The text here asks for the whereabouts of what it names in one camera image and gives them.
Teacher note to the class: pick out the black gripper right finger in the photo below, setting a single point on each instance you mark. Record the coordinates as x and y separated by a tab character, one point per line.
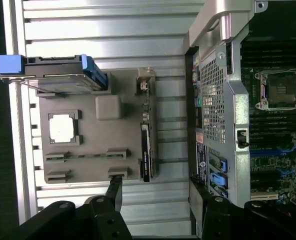
218	220

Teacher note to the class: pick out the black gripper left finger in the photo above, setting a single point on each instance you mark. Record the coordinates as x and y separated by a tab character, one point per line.
105	220

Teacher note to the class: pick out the blue slot clip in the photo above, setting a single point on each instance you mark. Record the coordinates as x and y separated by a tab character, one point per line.
223	193
219	180
223	166

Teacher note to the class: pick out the white PCI slot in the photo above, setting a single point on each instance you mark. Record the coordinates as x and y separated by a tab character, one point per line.
263	196

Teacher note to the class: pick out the bare green RAM stick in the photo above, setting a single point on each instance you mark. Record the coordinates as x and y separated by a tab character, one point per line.
88	157

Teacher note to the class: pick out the green motherboard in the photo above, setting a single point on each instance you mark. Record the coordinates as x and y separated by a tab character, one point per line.
268	162

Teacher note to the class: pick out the grey parts rack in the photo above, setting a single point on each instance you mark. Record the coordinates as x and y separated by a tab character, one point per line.
93	140

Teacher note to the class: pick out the blue expansion slot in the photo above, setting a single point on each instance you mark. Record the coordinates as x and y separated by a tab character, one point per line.
265	151

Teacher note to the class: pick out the silver CPU chip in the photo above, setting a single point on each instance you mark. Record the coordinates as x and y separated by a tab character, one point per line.
63	130

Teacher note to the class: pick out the open black PC case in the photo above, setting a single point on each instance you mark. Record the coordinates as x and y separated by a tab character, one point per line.
240	112

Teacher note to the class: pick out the CPU socket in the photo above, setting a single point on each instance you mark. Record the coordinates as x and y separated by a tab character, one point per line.
280	90

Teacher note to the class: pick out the hard disk in blue caddy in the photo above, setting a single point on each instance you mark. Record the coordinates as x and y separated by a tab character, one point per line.
58	80

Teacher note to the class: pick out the black RAM slot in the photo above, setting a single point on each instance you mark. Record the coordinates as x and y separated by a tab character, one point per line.
275	53
275	47
275	65
275	59

